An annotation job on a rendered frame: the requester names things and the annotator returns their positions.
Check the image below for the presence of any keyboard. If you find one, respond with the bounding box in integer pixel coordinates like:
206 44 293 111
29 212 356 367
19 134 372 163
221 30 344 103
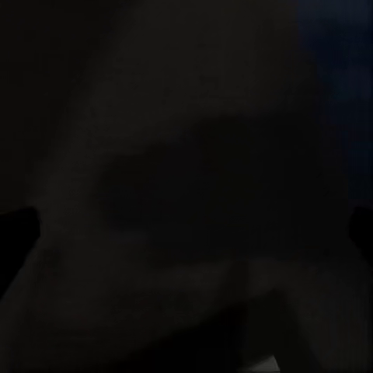
233 354 281 373

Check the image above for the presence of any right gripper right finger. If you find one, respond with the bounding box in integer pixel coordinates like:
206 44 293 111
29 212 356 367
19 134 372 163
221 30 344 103
348 207 373 270

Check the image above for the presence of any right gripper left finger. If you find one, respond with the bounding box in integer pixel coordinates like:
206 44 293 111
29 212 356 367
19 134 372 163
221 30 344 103
0 207 40 300

